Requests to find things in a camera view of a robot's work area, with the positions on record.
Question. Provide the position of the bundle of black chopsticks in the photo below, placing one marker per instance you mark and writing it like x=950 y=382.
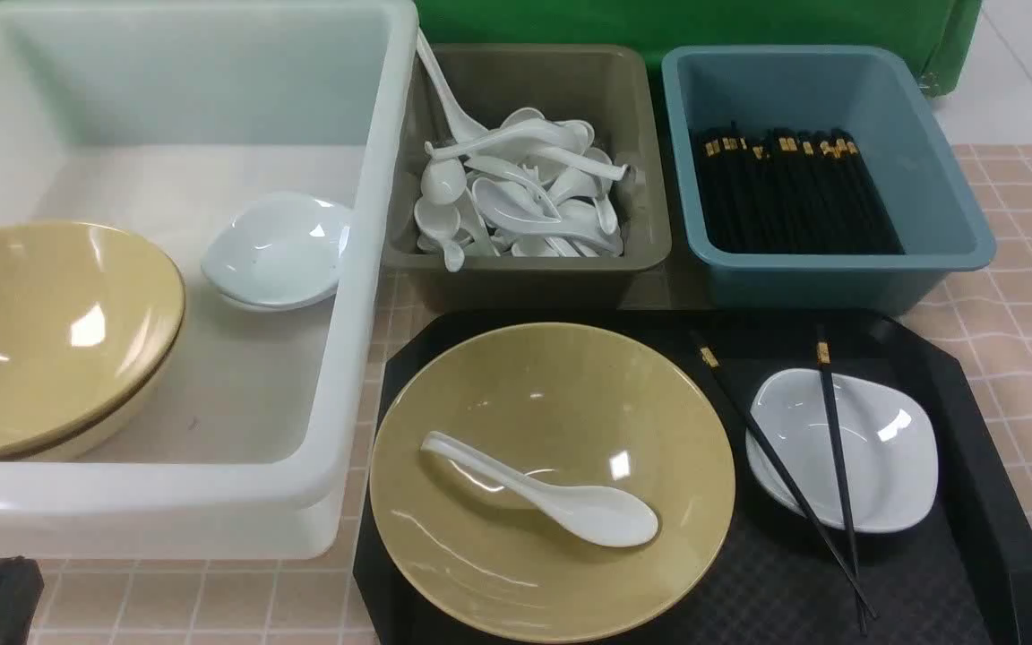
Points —
x=789 y=192

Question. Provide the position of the white dish in tub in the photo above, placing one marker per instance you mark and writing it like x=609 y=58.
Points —
x=282 y=252

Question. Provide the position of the white ceramic soup spoon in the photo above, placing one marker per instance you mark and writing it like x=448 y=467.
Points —
x=602 y=515

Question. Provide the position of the black plastic serving tray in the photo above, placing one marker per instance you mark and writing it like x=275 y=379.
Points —
x=963 y=575

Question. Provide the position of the green cloth backdrop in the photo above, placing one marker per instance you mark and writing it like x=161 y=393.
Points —
x=932 y=38

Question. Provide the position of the white square sauce dish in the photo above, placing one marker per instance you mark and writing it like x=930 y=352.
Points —
x=889 y=451

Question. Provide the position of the stacked tan bowl in tub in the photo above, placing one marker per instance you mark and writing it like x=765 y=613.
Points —
x=89 y=318

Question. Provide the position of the olive plastic spoon bin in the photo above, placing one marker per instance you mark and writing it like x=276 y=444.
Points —
x=604 y=85

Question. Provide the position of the teal plastic chopstick bin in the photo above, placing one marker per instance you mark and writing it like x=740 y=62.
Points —
x=868 y=92

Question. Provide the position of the beige checked tablecloth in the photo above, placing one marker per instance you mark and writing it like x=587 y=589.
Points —
x=984 y=319

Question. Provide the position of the large white plastic tub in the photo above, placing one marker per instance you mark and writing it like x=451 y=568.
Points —
x=166 y=118

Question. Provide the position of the tan noodle bowl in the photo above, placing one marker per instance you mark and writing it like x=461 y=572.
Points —
x=566 y=405

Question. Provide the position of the pile of white spoons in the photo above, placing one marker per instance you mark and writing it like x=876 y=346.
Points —
x=527 y=188

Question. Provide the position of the black chopstick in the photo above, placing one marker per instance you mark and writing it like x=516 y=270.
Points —
x=865 y=611
x=835 y=439

